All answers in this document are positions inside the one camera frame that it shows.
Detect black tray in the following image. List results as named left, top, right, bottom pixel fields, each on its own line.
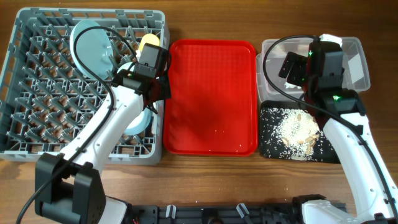
left=258, top=100, right=343, bottom=164

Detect white napkin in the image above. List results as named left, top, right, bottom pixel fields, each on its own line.
left=284, top=82, right=302, bottom=90

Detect grey dishwasher rack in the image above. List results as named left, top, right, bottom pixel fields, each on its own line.
left=1, top=7, right=170, bottom=162

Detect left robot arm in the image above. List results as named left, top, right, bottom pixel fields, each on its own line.
left=32, top=44, right=171, bottom=223

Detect clear plastic bin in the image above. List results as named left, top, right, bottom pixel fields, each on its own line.
left=256, top=37, right=371, bottom=102

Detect small green bowl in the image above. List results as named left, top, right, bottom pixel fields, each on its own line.
left=124, top=109, right=152, bottom=136

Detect yellow plastic cup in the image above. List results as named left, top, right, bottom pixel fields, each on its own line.
left=138, top=34, right=160, bottom=51

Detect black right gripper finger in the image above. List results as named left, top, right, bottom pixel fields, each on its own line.
left=287, top=55, right=307, bottom=86
left=279, top=52, right=298, bottom=78

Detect rice and food scraps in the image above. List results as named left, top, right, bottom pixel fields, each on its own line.
left=261, top=107, right=336, bottom=161

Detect red plastic tray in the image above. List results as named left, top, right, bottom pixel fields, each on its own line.
left=163, top=39, right=258, bottom=156

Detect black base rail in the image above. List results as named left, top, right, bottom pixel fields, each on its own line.
left=124, top=203, right=303, bottom=224

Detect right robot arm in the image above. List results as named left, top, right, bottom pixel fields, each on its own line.
left=282, top=36, right=397, bottom=223

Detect light blue plate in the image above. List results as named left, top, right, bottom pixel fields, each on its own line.
left=70, top=19, right=113, bottom=80

